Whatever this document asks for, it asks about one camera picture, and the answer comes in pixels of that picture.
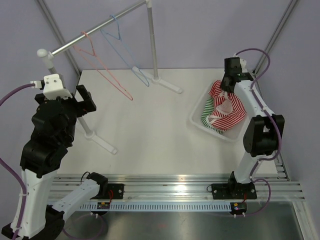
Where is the red striped tank top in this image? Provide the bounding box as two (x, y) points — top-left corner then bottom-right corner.
(208, 80), (247, 131)

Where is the green striped tank top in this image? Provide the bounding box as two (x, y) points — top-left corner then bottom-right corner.
(200, 97), (225, 135)

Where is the pink wire hanger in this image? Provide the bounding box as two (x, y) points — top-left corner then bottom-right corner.
(73, 31), (134, 101)

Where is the blue wire hanger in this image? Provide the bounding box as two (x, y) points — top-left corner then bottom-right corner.
(100, 14), (150, 87)

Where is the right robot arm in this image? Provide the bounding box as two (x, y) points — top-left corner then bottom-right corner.
(211, 56), (285, 200)

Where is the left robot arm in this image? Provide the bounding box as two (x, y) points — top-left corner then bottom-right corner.
(0, 85), (108, 240)

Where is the white metal clothes rack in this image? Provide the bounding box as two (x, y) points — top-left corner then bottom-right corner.
(36, 0), (183, 155)

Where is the white plastic basket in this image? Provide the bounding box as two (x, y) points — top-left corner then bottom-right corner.
(188, 83), (249, 143)

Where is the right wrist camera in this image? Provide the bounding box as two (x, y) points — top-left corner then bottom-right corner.
(233, 53), (248, 73)

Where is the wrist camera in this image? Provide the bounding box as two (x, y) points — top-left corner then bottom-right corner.
(30, 73), (73, 100)
(233, 53), (248, 73)

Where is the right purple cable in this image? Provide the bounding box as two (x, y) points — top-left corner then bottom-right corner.
(234, 48), (285, 217)

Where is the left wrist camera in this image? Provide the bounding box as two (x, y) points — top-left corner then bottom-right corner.
(30, 73), (73, 100)

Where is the right aluminium frame post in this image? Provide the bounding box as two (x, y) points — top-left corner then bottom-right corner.
(253, 0), (300, 74)

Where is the aluminium frame post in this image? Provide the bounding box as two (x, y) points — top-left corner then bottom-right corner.
(253, 0), (300, 74)
(34, 0), (81, 80)

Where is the aluminium mounting rail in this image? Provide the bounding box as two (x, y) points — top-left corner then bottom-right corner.
(47, 173), (306, 202)

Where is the left aluminium frame post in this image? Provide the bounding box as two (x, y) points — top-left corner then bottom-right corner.
(34, 0), (81, 80)

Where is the white slotted cable duct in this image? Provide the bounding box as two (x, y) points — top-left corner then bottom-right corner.
(79, 202), (231, 212)

